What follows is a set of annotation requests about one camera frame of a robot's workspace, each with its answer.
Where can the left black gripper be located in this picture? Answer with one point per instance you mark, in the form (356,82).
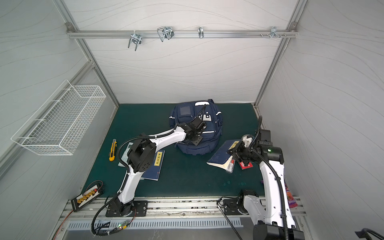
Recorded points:
(196,142)

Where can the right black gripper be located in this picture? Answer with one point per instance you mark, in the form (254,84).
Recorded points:
(238,151)

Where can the navy blue student backpack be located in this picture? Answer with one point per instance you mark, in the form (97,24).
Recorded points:
(210,113)

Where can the blue book yellow label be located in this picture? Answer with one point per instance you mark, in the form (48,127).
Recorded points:
(153,172)

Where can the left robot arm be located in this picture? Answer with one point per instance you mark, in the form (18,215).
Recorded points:
(140,158)

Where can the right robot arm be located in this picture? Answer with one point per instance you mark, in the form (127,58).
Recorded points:
(274,221)

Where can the red flat box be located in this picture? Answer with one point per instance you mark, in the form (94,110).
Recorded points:
(245,166)

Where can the green mat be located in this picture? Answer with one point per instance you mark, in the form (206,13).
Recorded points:
(181,175)

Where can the pink snack pouch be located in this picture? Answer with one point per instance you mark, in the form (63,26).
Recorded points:
(291,200)

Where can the white green calculator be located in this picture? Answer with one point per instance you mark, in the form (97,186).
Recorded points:
(124,152)

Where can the yellow utility knife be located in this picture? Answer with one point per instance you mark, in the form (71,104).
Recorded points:
(112,154)

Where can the middle metal hook clamp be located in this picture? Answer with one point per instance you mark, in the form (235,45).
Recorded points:
(165,33)

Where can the metal hook clamp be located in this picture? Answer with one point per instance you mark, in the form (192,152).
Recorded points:
(135,40)
(274,33)
(165,33)

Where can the left metal hook clamp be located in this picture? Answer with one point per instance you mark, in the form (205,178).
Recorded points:
(135,40)

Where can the yellow terminal block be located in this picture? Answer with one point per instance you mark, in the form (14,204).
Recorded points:
(93,191)

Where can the right metal hook clamp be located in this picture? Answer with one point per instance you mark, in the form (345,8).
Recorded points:
(274,33)

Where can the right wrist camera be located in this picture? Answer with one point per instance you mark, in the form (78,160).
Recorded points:
(247,140)

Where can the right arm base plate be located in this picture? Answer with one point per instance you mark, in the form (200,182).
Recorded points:
(233,207)

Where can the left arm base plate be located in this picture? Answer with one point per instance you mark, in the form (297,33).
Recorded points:
(138,208)

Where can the small metal ring clamp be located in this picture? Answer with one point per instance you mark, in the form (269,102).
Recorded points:
(201,32)

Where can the white wire basket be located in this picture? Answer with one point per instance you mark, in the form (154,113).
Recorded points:
(58,126)

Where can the aluminium top rail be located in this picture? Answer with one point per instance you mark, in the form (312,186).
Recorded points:
(179,34)

